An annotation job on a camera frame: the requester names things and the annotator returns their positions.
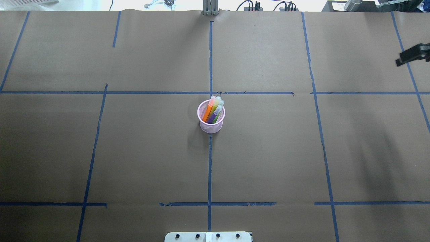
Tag pink mesh pen holder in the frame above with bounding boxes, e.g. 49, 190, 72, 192
197, 100, 225, 134

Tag green highlighter pen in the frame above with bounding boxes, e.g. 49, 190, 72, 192
212, 99, 224, 124

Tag metal cup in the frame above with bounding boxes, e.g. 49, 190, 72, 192
344, 0, 363, 12

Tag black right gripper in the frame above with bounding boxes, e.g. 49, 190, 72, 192
396, 43, 430, 67

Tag orange highlighter pen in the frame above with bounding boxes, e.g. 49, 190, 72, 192
202, 95, 217, 122

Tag yellow highlighter pen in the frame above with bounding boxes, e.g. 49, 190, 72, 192
209, 96, 221, 116

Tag aluminium frame post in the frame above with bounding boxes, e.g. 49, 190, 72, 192
202, 0, 219, 16

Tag purple highlighter pen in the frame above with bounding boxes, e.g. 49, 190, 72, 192
206, 105, 223, 124

